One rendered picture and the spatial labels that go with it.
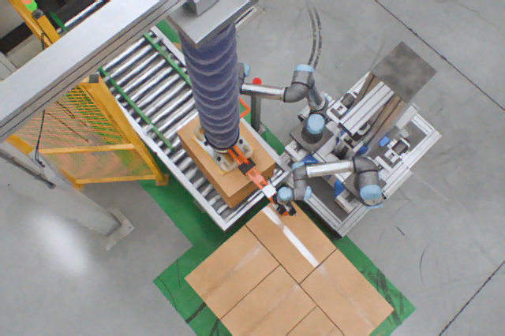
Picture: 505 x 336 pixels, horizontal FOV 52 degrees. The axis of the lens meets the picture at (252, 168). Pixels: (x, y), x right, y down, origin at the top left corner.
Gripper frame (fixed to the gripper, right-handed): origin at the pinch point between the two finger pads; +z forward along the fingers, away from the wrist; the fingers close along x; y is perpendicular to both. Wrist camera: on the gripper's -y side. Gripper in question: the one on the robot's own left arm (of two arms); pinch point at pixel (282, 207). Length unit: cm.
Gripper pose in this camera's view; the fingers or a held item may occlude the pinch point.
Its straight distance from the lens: 329.2
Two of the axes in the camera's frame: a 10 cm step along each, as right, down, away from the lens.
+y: -6.4, -7.5, 1.9
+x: -7.7, 6.2, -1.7
